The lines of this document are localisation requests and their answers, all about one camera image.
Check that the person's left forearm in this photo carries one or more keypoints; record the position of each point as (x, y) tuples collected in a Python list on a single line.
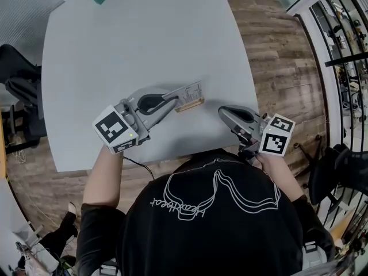
[(102, 180)]

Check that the white square table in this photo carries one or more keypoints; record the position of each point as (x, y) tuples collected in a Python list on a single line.
[(129, 45)]

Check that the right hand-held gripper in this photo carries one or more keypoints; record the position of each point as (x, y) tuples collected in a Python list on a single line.
[(273, 142)]

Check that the wooden card holder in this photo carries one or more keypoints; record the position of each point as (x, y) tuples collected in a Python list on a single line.
[(189, 105)]

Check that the person's black printed shirt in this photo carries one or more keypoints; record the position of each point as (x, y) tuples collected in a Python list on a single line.
[(212, 234)]

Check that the black metal railing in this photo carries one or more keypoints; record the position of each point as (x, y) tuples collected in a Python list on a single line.
[(345, 59)]

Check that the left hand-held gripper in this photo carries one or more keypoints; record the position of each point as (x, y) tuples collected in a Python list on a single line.
[(112, 128)]

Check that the wooden desk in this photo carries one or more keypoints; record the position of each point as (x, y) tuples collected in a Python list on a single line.
[(342, 226)]

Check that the printed table card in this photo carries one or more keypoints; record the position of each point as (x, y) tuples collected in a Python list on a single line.
[(189, 92)]

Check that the person's right forearm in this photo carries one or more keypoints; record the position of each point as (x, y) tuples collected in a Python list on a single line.
[(280, 177)]

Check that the black office chair with armrests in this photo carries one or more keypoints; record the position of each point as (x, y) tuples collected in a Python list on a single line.
[(339, 171)]

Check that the black mesh office chair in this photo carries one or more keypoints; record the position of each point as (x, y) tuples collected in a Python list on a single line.
[(23, 96)]

